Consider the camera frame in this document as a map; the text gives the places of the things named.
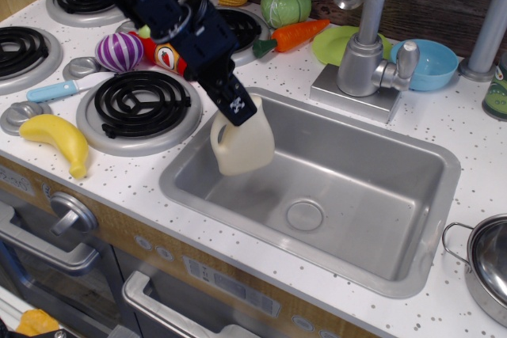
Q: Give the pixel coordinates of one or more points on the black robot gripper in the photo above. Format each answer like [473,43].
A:
[200,35]

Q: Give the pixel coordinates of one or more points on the cream detergent bottle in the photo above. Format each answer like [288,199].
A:
[245,148]

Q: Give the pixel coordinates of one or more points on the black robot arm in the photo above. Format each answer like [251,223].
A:
[203,39]

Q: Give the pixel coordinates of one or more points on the silver sink basin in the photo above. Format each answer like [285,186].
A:
[363,202]

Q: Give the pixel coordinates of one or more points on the back right black burner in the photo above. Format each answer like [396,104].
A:
[248,28]

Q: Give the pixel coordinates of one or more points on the black burner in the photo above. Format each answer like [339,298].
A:
[139,113]
[28,56]
[84,13]
[248,28]

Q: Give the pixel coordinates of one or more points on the red ketchup bottle toy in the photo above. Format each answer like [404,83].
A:
[165,56]

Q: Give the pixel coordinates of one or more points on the orange toy carrot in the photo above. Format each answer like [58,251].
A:
[288,37]

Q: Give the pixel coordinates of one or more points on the front right black burner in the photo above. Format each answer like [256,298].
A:
[139,113]

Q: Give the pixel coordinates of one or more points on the small green toy fruit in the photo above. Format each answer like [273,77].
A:
[144,32]

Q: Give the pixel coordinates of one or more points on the green toy cabbage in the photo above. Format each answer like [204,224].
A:
[280,13]

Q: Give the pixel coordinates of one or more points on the purple striped toy onion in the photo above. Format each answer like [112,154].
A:
[119,52]

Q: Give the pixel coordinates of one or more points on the silver stove knob centre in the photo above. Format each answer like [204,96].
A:
[127,27]

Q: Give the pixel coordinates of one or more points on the silver stove knob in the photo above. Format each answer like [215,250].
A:
[82,66]
[127,27]
[18,113]

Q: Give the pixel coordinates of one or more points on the green plastic plate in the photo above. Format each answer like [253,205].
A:
[329,45]

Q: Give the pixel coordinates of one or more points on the silver toy faucet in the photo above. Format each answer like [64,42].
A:
[366,83]

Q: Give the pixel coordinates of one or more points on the silver stove knob middle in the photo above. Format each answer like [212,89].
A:
[82,66]

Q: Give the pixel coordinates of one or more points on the back left black burner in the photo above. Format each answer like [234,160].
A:
[84,13]

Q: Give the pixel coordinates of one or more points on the yellow toy banana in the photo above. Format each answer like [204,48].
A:
[62,135]

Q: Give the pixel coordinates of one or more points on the front left black burner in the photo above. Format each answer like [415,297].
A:
[28,56]

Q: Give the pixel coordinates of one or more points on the silver oven dial knob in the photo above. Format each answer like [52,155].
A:
[72,213]

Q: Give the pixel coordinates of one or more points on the silver stove knob front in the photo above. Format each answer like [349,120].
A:
[18,113]

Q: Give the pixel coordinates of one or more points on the blue plastic bowl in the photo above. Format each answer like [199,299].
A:
[435,68]

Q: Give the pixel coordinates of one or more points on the green label toy can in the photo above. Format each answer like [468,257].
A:
[494,102]

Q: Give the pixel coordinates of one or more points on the yellow object on floor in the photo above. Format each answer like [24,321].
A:
[36,322]

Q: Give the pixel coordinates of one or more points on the blue handled toy knife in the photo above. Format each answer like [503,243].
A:
[67,88]

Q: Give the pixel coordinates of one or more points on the silver dishwasher door handle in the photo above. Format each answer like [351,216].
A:
[134,294]

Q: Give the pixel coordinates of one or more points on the silver oven door handle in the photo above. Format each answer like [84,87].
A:
[78,261]

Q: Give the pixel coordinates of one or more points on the grey vertical post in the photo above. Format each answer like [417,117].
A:
[480,66]

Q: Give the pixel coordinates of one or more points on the steel pot with handle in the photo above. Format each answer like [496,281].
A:
[485,261]

